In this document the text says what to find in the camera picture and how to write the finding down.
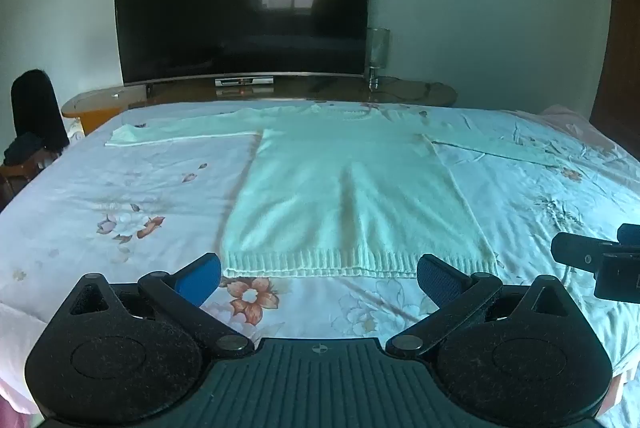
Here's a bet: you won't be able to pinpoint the black cable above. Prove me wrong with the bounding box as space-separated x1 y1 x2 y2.
379 76 452 102

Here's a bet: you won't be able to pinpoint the wooden chair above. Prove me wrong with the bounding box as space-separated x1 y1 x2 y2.
0 149 62 211

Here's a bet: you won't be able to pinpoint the wooden television stand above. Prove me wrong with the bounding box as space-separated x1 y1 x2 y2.
61 75 458 136

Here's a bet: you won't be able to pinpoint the brown wooden door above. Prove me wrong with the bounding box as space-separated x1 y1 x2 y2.
589 0 640 136

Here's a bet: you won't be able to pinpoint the floral bed sheet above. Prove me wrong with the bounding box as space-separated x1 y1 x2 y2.
0 100 640 428

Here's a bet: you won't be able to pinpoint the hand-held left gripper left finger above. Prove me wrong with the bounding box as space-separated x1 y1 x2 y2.
50 252 255 357

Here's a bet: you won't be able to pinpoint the silver set-top box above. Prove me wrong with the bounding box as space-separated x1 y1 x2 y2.
215 76 275 88

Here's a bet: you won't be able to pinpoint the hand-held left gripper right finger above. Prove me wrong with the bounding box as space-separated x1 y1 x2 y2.
386 254 588 357

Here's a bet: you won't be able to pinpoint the black jacket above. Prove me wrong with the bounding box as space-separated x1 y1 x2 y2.
11 69 71 153

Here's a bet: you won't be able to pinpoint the black curved television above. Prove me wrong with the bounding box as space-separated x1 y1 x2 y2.
113 0 373 87

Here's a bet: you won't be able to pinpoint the dark folded clothes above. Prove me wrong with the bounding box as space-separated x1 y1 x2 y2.
4 133 49 167

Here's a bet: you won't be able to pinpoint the pink blanket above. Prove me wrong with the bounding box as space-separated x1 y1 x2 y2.
537 104 626 149

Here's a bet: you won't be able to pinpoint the white knit sweater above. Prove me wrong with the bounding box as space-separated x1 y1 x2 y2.
104 104 562 280

